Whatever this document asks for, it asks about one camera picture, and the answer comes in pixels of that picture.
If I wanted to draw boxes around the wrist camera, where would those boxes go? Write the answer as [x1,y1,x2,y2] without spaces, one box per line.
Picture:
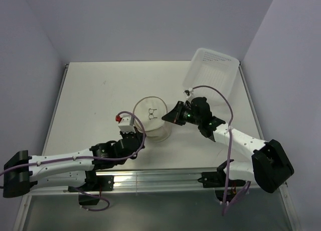
[115,114,135,134]
[184,88,194,102]

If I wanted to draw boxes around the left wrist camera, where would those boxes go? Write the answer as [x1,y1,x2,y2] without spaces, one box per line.
[115,114,135,134]

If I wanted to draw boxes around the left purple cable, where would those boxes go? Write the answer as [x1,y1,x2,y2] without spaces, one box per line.
[0,111,146,212]

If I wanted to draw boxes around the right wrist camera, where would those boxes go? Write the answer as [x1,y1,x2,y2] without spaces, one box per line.
[184,88,194,102]

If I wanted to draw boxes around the white plastic tray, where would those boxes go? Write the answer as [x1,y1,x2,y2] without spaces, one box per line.
[183,48,240,98]

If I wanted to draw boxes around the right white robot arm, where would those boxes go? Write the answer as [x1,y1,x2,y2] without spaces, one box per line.
[162,97,294,193]

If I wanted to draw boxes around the aluminium mounting rail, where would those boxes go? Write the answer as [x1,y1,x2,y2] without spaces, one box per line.
[25,165,266,194]

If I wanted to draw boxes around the white mesh laundry bag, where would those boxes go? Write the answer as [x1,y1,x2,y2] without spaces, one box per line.
[133,96,171,142]

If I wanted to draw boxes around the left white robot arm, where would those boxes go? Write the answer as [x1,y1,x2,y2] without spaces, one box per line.
[1,131,146,198]

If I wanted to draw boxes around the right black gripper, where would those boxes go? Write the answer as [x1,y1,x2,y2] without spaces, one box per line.
[163,100,202,126]

